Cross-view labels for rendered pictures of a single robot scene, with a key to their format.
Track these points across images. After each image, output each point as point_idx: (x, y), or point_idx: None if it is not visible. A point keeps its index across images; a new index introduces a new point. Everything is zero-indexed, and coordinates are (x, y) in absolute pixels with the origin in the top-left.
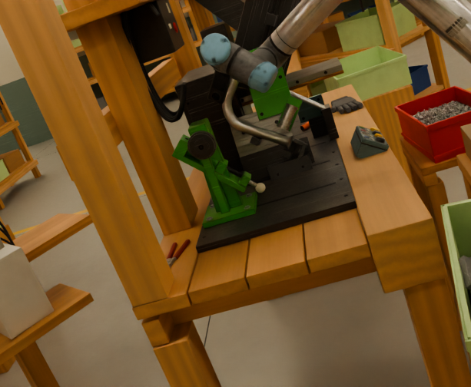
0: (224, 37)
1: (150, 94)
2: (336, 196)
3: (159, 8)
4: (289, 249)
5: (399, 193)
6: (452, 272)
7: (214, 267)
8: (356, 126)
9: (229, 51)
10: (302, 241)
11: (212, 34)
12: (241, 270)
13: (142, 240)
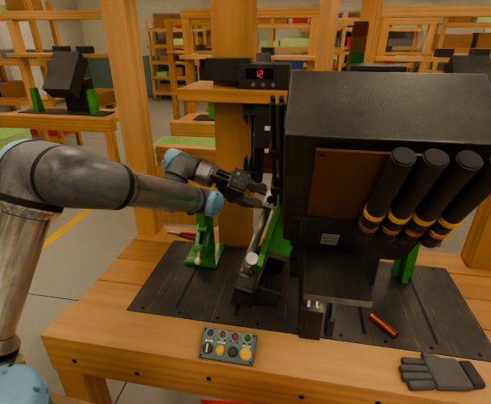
0: (164, 157)
1: (244, 160)
2: (148, 302)
3: (255, 110)
4: (119, 275)
5: (98, 333)
6: None
7: (146, 248)
8: (323, 361)
9: (163, 167)
10: (122, 281)
11: (168, 149)
12: (126, 256)
13: None
